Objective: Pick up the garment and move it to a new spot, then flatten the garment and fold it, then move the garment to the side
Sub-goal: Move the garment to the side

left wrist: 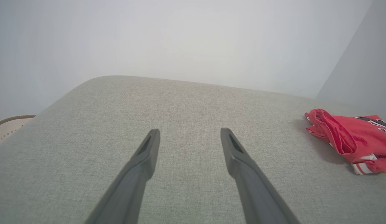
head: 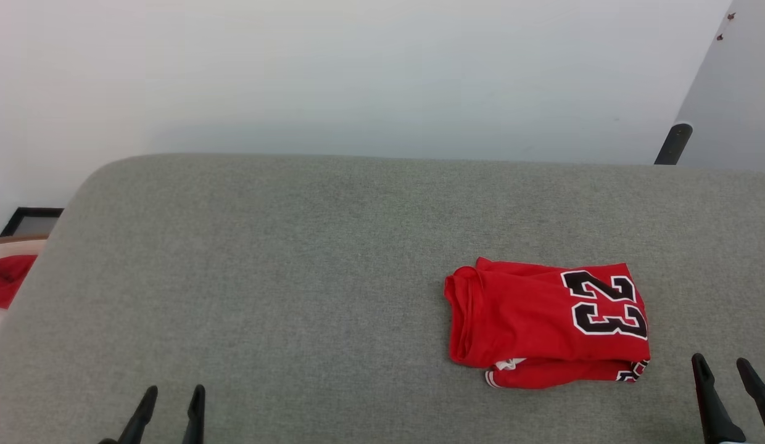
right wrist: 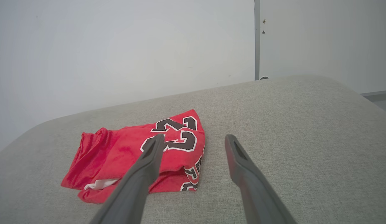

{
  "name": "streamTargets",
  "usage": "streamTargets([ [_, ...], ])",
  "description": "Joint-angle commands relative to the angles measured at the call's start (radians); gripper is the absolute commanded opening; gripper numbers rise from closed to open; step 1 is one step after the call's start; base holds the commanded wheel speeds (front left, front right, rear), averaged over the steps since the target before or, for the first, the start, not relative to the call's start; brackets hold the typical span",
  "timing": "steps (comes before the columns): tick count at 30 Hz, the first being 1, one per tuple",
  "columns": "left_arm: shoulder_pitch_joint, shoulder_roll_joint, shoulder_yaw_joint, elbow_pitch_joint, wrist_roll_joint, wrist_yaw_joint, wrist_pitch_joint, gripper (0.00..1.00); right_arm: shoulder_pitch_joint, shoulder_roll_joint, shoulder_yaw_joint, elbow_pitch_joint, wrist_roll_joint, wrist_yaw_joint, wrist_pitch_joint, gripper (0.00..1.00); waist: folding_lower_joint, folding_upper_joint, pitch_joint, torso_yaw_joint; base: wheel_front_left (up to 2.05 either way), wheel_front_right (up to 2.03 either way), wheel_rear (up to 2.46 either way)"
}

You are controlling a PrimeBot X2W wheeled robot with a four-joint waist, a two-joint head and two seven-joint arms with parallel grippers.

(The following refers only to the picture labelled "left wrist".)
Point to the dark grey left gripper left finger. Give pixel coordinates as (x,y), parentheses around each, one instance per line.
(130,186)

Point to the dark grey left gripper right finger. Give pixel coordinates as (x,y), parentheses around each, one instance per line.
(255,189)

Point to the red white basketball jersey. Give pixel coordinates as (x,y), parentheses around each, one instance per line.
(361,137)

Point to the beige item with brown rim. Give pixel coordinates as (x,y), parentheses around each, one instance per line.
(9,129)

